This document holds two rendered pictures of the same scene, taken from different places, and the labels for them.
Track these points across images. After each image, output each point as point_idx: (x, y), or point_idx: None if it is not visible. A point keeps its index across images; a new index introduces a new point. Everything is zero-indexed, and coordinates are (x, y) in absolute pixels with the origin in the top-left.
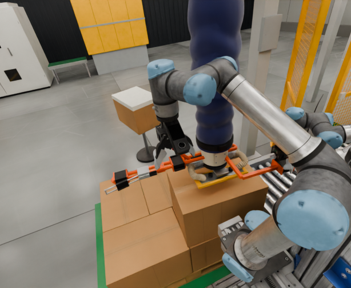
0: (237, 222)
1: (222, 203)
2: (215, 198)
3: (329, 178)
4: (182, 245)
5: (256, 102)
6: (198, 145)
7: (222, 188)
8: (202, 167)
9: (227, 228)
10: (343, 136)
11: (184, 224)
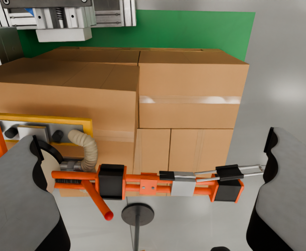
0: (47, 29)
1: (61, 84)
2: (70, 97)
3: None
4: (145, 71)
5: None
6: None
7: (49, 110)
8: (68, 157)
9: (71, 28)
10: None
11: (137, 82)
